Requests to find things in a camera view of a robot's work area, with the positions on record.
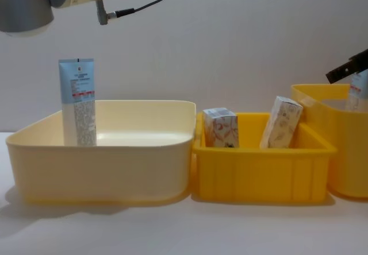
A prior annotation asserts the white tube red label band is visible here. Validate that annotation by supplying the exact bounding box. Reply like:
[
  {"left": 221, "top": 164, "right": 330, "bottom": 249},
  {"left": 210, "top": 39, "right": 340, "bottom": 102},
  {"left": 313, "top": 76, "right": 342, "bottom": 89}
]
[{"left": 344, "top": 69, "right": 368, "bottom": 113}]

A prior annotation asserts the white carton grey floral print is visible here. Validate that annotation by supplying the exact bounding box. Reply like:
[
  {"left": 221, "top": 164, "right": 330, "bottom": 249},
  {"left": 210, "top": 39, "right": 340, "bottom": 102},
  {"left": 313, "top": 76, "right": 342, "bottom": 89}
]
[{"left": 259, "top": 95, "right": 304, "bottom": 150}]

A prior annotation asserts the tall yellow plastic bin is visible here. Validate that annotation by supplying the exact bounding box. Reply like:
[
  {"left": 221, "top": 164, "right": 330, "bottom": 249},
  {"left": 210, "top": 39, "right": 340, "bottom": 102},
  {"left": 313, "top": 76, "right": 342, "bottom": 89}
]
[{"left": 290, "top": 83, "right": 368, "bottom": 200}]

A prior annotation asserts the low yellow plastic bin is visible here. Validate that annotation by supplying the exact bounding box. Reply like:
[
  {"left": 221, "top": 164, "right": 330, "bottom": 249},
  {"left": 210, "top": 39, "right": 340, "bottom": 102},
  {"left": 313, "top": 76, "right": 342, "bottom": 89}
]
[{"left": 190, "top": 111, "right": 338, "bottom": 203}]

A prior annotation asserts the white carton orange floral print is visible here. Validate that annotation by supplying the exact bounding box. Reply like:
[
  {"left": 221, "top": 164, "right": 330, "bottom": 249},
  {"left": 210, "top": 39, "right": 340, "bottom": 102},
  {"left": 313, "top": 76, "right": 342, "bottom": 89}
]
[{"left": 202, "top": 107, "right": 240, "bottom": 149}]

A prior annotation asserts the cream plastic bin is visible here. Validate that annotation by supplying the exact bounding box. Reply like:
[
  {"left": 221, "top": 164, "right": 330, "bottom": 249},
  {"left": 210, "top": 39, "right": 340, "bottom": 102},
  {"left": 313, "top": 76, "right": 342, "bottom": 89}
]
[{"left": 5, "top": 99, "right": 197, "bottom": 205}]

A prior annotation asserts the blue white cosmetic tube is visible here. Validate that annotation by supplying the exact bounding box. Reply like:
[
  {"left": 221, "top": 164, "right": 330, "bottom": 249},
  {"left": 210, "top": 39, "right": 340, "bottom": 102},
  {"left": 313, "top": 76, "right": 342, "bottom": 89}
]
[{"left": 57, "top": 58, "right": 98, "bottom": 147}]

